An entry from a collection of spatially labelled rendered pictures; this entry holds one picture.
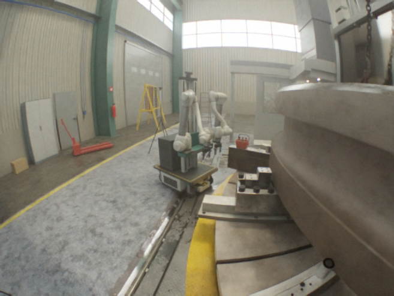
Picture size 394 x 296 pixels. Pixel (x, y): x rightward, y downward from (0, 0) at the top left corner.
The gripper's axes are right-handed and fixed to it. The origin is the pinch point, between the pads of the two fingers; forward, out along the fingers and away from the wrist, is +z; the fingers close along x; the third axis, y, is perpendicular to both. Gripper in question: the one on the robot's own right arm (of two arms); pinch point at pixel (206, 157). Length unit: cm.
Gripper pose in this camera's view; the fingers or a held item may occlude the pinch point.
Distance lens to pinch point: 228.1
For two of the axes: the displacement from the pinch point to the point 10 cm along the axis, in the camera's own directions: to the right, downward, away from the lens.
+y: -7.7, -1.8, 6.2
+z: 0.1, 9.5, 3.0
